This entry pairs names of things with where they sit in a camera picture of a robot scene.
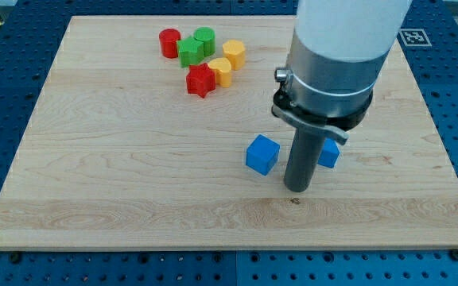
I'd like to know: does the blue cube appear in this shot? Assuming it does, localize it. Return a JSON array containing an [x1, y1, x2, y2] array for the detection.
[[246, 134, 280, 176]]

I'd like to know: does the blue triangle block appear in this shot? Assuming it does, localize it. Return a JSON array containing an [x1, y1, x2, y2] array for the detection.
[[317, 138, 340, 168]]

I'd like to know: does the green star block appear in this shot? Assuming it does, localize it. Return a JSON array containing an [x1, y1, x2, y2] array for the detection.
[[177, 36, 204, 68]]

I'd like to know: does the red star block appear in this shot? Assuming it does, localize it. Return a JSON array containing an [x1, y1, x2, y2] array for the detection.
[[185, 63, 216, 98]]

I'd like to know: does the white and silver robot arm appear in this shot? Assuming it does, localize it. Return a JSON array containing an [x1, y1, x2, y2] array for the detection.
[[271, 0, 412, 192]]

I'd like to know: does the green cylinder block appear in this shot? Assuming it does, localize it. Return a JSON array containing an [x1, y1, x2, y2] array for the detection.
[[193, 27, 215, 57]]

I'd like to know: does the wooden board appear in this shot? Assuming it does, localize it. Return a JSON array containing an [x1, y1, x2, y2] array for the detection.
[[0, 16, 458, 252]]

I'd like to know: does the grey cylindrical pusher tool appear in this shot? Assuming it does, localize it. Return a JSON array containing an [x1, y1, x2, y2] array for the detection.
[[284, 129, 325, 192]]

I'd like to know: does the red cylinder block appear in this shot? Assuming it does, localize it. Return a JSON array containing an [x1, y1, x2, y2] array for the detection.
[[158, 28, 181, 59]]

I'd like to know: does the fiducial marker tag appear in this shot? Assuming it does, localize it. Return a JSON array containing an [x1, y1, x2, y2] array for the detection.
[[399, 29, 432, 47]]

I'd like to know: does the yellow heart block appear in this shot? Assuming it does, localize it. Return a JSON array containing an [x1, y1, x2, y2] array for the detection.
[[208, 57, 232, 87]]

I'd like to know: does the yellow hexagon block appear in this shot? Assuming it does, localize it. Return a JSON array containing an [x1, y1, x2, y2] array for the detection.
[[222, 40, 246, 70]]

